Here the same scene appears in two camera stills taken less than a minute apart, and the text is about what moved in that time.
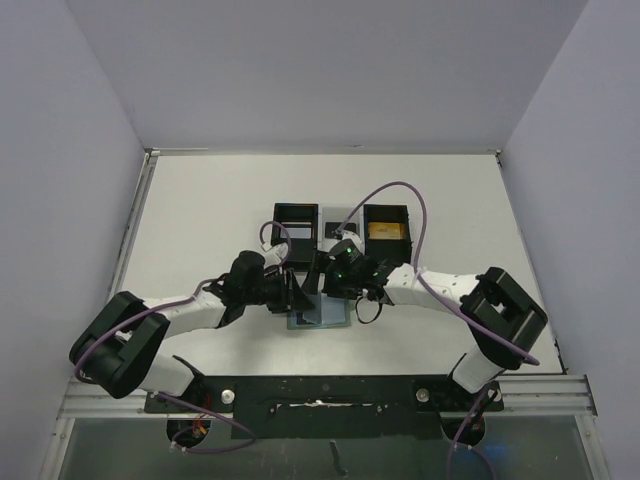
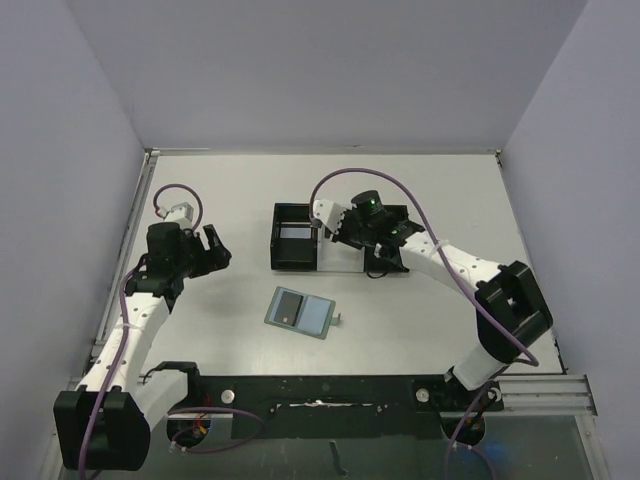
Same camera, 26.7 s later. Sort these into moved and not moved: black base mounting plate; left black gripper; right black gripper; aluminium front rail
Moved: right black gripper; left black gripper
Not moved: black base mounting plate; aluminium front rail
